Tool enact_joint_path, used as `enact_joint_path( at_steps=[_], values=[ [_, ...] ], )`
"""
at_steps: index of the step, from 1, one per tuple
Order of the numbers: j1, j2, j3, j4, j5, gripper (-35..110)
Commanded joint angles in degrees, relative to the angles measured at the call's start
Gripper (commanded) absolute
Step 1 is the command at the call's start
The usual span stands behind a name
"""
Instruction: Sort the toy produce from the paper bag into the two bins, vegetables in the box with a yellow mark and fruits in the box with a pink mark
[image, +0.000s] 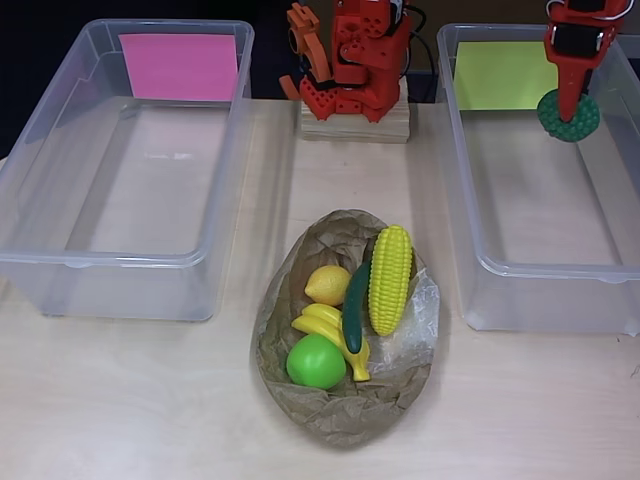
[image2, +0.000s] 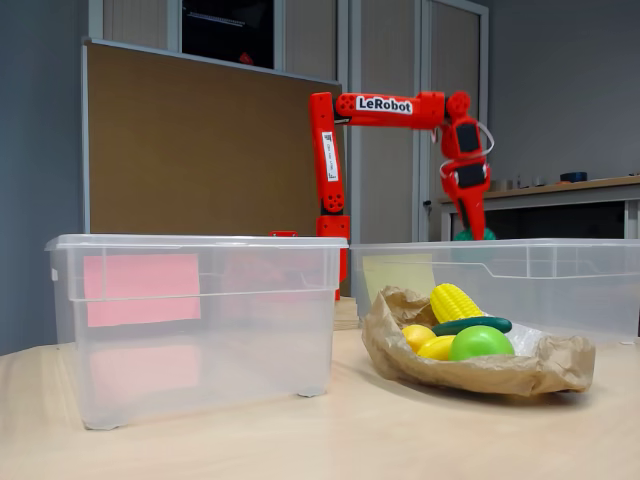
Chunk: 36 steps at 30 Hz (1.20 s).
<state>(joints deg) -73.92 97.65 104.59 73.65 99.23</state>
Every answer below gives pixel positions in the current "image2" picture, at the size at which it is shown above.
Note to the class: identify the blue tape roll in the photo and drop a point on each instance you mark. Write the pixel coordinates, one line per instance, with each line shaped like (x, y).
(573, 176)

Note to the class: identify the beige tape roll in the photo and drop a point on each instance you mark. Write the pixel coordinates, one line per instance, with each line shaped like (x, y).
(502, 185)

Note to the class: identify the dark green toy cucumber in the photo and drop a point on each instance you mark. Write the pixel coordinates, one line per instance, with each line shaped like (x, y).
(495, 325)

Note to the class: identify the yellow toy lemon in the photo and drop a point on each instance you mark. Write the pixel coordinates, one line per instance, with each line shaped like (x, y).
(417, 335)

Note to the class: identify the wooden top sideboard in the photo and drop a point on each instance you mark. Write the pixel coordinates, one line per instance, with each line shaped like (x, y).
(550, 192)

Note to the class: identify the yellow paper note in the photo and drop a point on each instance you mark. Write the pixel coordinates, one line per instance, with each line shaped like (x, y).
(395, 272)

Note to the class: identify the yellow toy banana bunch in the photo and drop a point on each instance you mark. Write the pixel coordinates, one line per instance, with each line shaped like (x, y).
(437, 347)

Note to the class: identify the dark window pane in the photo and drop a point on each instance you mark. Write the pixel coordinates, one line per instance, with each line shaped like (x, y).
(225, 30)

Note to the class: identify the crumpled brown paper bag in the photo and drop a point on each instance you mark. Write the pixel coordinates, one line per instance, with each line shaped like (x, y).
(475, 375)

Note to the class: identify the clear plastic bin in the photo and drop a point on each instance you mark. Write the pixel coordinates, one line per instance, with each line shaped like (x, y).
(200, 360)
(575, 295)

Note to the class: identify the green toy apple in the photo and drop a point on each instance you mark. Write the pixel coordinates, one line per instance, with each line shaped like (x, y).
(480, 345)

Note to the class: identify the tall grey cabinet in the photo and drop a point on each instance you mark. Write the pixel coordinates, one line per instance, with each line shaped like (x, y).
(390, 175)

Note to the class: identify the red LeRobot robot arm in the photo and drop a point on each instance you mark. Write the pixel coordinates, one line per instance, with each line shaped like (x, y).
(425, 112)

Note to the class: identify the bumpy green toy vegetable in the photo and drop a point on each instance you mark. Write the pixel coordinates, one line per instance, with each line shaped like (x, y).
(461, 236)

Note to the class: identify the brown cork pin board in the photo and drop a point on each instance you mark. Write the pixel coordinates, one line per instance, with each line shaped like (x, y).
(200, 150)

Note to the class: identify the yellow toy corn cob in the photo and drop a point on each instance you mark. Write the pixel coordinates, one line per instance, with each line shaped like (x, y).
(452, 302)

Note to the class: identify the pink paper note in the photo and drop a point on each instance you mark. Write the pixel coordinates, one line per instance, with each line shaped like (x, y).
(140, 290)

